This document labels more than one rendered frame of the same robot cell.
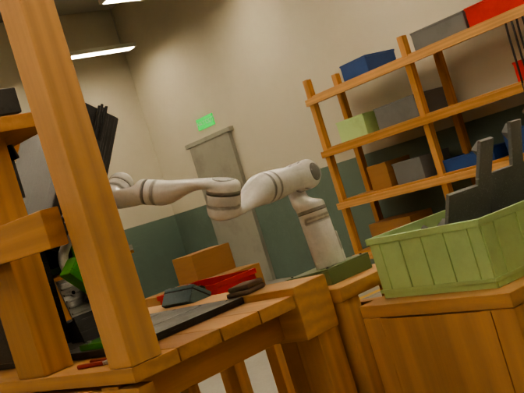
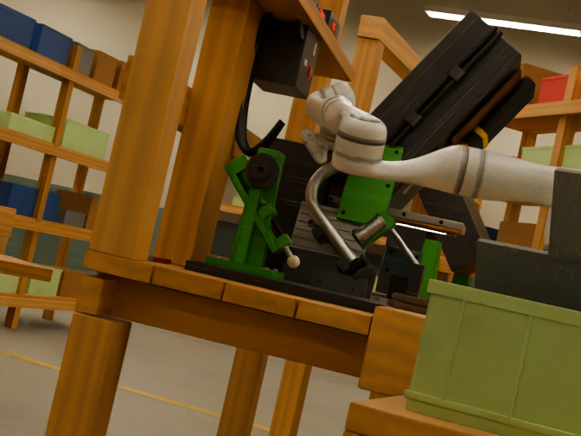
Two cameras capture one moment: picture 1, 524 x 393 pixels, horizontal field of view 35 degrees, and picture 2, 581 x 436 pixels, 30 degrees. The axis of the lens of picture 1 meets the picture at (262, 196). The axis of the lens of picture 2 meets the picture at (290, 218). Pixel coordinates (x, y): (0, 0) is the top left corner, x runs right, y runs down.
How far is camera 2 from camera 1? 1.87 m
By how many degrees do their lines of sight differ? 57
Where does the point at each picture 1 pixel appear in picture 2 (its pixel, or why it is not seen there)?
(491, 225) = (456, 306)
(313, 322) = (383, 371)
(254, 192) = (422, 162)
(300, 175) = (541, 182)
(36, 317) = (176, 195)
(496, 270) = (417, 380)
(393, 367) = not seen: outside the picture
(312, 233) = not seen: hidden behind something
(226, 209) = (339, 155)
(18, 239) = not seen: hidden behind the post
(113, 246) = (143, 115)
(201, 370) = (209, 327)
